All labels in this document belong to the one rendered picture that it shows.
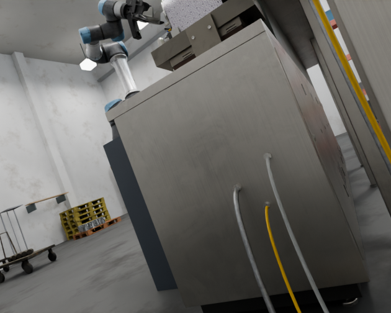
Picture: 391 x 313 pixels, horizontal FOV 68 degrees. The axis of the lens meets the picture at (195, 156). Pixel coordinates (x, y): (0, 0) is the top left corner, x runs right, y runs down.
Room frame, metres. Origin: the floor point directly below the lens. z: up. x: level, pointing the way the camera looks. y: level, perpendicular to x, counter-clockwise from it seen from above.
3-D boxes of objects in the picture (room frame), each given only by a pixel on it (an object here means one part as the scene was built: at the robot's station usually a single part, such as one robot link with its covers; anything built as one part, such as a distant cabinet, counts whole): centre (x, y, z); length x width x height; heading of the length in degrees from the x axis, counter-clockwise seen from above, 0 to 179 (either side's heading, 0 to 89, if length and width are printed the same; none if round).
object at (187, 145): (2.08, -0.60, 0.43); 2.52 x 0.64 x 0.86; 153
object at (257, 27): (2.09, -0.59, 0.88); 2.52 x 0.66 x 0.04; 153
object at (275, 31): (2.07, -0.93, 1.02); 2.24 x 0.04 x 0.24; 153
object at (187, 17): (1.16, -0.22, 1.11); 0.23 x 0.01 x 0.18; 63
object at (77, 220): (9.89, 4.26, 0.47); 1.31 x 0.90 x 0.93; 149
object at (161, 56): (1.03, -0.20, 1.00); 0.40 x 0.16 x 0.06; 63
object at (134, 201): (1.72, 0.35, 0.45); 0.20 x 0.20 x 0.90; 59
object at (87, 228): (8.71, 3.52, 0.17); 1.21 x 0.88 x 0.34; 148
